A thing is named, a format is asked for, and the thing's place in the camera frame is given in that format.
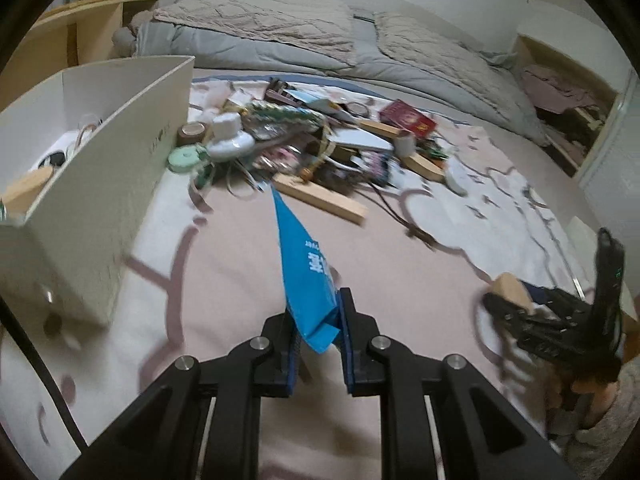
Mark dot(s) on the grey duvet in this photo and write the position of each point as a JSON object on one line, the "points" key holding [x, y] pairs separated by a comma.
{"points": [[250, 50]]}

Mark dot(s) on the white shoe box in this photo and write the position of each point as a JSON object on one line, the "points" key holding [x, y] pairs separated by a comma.
{"points": [[100, 210]]}

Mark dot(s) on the rectangular wooden bar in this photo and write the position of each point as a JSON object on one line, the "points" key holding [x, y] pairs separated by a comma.
{"points": [[325, 200]]}

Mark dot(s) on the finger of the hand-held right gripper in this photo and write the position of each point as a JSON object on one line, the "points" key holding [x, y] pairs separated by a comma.
{"points": [[552, 305], [520, 327]]}

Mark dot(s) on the blue snack packet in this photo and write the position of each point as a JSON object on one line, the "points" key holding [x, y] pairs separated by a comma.
{"points": [[305, 270]]}

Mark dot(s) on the brown tape roll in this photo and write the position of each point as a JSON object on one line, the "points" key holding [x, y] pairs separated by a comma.
{"points": [[190, 135]]}

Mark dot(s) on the wooden wardrobe niche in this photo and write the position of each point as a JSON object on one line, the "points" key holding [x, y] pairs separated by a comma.
{"points": [[525, 45]]}

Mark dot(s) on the white headboard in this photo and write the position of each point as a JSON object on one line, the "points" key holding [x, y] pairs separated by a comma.
{"points": [[400, 0]]}

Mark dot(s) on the person's right forearm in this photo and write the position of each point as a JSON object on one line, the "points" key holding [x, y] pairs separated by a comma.
{"points": [[610, 440]]}

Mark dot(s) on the red box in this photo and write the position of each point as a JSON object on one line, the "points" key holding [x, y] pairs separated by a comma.
{"points": [[405, 117]]}

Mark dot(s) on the knitted green pouch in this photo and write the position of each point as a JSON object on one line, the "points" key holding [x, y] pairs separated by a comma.
{"points": [[280, 115]]}

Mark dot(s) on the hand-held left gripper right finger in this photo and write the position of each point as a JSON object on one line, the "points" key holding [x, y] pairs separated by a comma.
{"points": [[347, 340]]}

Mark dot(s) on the mint green round case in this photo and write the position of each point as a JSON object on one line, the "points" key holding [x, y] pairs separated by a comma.
{"points": [[182, 157]]}

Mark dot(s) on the white louvered door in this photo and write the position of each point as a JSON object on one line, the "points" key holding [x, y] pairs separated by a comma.
{"points": [[610, 160]]}

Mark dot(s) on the purple crochet item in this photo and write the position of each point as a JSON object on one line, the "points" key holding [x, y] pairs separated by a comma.
{"points": [[375, 167]]}

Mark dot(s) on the round wooden disc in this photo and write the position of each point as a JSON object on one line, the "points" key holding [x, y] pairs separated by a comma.
{"points": [[512, 290]]}

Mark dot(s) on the white round lamp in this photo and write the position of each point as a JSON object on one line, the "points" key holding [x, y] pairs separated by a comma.
{"points": [[227, 142]]}

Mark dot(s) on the dark tape roll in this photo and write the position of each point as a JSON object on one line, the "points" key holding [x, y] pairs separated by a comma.
{"points": [[357, 108]]}

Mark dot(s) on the flat wooden block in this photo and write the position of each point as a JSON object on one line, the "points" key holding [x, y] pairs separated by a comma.
{"points": [[380, 127]]}

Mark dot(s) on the grey quilted pillow left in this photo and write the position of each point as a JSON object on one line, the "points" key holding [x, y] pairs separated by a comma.
{"points": [[250, 20]]}

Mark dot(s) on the white cube block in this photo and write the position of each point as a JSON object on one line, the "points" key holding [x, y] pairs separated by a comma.
{"points": [[405, 146]]}

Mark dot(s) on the grey quilted pillow right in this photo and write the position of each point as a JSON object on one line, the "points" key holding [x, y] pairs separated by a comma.
{"points": [[440, 55]]}

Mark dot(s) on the white round box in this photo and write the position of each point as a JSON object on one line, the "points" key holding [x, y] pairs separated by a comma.
{"points": [[456, 180]]}

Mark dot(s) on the small black round jar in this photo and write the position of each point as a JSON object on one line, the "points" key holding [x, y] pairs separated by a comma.
{"points": [[52, 159]]}

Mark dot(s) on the grey quilted pillow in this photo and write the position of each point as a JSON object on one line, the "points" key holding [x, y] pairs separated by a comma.
{"points": [[440, 55], [250, 20]]}

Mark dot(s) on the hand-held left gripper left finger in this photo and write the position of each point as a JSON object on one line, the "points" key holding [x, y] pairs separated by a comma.
{"points": [[292, 355]]}

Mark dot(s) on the wooden shelf unit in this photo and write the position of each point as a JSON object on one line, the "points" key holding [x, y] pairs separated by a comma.
{"points": [[100, 25]]}

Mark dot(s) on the small oval wooden block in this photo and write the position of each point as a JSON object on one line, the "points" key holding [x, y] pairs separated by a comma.
{"points": [[425, 167]]}

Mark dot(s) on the pink clothes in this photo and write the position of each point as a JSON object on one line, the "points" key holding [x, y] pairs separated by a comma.
{"points": [[550, 87]]}

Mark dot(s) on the large oval wooden block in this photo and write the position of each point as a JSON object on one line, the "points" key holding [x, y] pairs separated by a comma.
{"points": [[27, 187]]}

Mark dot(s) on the person's right hand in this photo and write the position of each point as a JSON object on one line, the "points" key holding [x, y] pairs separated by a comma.
{"points": [[590, 394]]}

